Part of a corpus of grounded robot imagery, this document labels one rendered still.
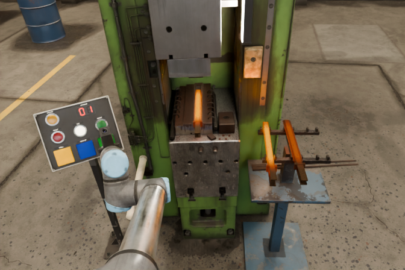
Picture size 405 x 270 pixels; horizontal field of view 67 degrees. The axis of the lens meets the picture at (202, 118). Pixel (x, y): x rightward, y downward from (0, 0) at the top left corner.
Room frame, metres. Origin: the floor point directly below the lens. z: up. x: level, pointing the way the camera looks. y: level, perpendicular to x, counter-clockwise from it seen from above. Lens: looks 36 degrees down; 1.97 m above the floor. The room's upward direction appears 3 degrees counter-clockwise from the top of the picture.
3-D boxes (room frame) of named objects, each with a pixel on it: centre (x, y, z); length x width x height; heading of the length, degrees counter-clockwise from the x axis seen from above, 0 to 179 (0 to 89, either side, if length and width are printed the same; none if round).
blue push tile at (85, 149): (1.11, 0.56, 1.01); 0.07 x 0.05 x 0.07; 113
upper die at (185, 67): (1.50, 0.04, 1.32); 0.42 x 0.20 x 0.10; 178
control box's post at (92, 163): (1.23, 0.61, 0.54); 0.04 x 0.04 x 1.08; 88
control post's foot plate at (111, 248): (1.23, 0.61, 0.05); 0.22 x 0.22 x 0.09; 88
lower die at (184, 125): (1.50, 0.04, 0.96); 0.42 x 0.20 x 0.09; 178
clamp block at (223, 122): (1.35, -0.13, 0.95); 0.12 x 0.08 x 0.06; 178
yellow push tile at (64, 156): (1.07, 0.66, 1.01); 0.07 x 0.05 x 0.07; 113
